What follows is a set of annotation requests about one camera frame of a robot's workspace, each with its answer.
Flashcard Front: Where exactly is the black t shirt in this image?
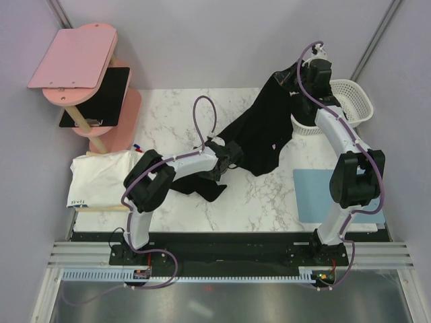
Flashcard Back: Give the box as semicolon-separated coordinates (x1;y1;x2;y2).
170;65;310;203

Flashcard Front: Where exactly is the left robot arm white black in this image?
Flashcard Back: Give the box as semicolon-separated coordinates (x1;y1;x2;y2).
121;141;243;264

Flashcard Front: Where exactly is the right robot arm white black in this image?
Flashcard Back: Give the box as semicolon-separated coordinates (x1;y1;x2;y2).
296;40;385;265

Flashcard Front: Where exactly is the white plastic basket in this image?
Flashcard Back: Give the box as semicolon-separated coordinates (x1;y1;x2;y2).
291;78;375;135

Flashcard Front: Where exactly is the light blue folding board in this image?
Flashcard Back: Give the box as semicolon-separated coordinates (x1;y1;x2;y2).
292;168;385;225

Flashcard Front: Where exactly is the black clipboard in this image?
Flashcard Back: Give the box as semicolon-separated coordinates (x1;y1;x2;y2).
77;67;130;127

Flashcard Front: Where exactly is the white folded t shirt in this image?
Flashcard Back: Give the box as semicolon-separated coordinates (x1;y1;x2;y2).
65;150;145;210

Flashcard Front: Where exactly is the pink tiered shelf stand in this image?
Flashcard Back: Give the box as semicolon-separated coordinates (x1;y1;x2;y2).
28;23;141;153

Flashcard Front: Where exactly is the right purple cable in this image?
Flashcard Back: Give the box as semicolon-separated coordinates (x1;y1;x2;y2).
298;40;387;292

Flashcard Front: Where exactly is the purple cable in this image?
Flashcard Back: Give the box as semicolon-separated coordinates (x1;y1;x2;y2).
298;40;387;292
121;96;218;290

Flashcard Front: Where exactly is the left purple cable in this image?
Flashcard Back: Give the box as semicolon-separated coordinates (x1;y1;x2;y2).
121;96;218;290

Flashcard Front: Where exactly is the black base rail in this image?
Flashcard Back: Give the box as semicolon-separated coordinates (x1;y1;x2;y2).
71;229;390;266

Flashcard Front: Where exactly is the light blue cable duct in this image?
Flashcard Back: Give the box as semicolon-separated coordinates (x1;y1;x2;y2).
62;268;335;283

